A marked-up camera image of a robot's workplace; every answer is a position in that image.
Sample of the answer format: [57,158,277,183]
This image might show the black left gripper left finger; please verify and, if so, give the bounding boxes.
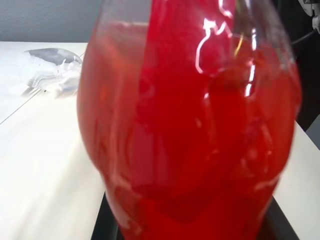
[91,192,124,240]

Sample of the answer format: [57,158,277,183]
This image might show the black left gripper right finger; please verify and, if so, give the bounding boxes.
[256,195,301,240]

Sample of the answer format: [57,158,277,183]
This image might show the clear bottle with red drink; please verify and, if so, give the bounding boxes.
[76,0,303,240]

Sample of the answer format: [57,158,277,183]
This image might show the clear wine glass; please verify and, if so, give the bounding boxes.
[22,47,85,97]

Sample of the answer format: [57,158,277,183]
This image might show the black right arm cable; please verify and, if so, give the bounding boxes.
[291,14,320,46]

